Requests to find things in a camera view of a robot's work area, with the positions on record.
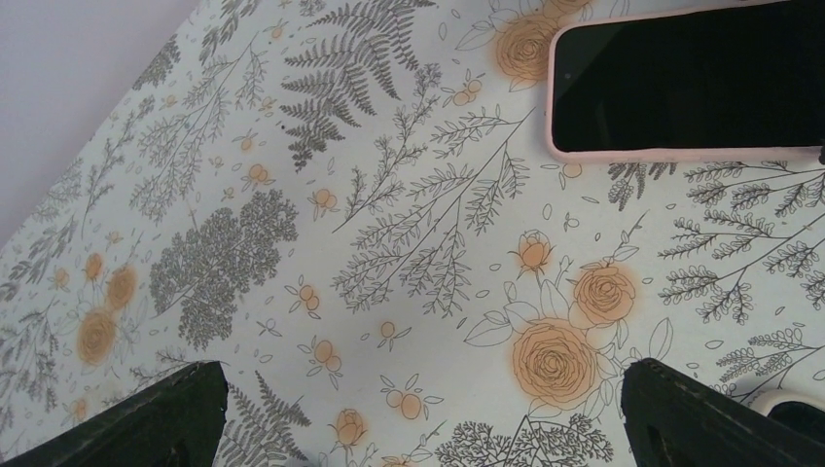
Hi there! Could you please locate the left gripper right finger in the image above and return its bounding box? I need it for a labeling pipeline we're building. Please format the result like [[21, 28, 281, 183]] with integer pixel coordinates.
[[621, 358, 824, 466]]

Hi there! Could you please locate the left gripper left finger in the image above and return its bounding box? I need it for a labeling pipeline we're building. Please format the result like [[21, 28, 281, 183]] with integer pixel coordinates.
[[3, 361, 229, 466]]

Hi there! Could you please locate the phone in peach case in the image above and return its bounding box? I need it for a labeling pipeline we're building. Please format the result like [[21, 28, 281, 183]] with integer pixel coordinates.
[[750, 389, 824, 433]]

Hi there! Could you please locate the phone in pink case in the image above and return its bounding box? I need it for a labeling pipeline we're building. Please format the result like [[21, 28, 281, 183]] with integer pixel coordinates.
[[546, 1, 824, 163]]

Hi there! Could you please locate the floral patterned mat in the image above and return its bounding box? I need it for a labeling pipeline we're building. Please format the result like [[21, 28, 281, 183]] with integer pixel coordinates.
[[1, 1, 824, 466]]

